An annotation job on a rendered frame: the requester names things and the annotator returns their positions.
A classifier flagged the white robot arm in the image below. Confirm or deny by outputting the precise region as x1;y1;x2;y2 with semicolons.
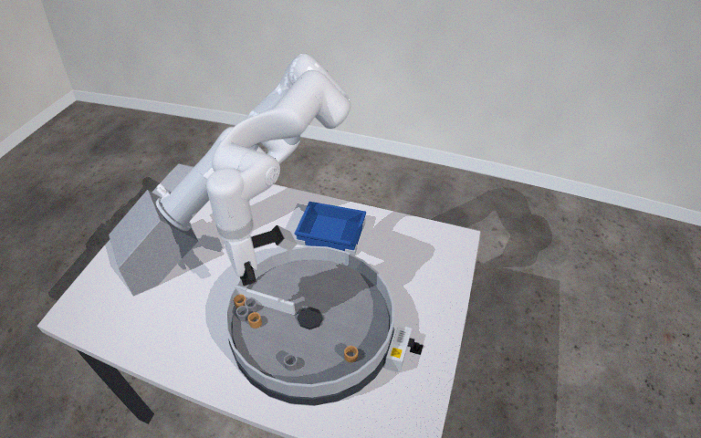
156;54;351;240

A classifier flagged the bronze bushing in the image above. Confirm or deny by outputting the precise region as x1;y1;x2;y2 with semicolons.
234;295;246;308
248;312;262;329
344;346;358;362

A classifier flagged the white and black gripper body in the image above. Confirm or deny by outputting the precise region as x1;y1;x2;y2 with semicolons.
219;226;257;276

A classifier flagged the blue crate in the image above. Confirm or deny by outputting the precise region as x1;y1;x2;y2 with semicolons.
295;202;366;256

